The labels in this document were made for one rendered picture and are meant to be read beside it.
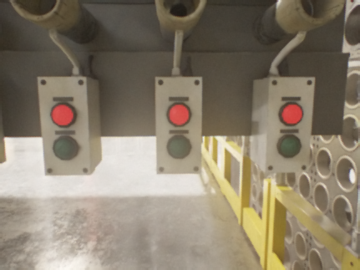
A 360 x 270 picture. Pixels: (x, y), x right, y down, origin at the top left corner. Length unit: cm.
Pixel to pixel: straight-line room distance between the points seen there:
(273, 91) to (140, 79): 23
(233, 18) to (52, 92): 34
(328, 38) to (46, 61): 52
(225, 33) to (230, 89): 11
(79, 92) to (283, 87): 31
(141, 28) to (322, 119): 38
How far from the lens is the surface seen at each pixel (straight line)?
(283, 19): 46
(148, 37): 57
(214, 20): 58
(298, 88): 49
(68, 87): 47
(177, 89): 45
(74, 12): 45
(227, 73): 55
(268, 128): 48
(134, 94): 54
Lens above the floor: 75
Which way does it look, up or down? 9 degrees down
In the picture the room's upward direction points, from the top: straight up
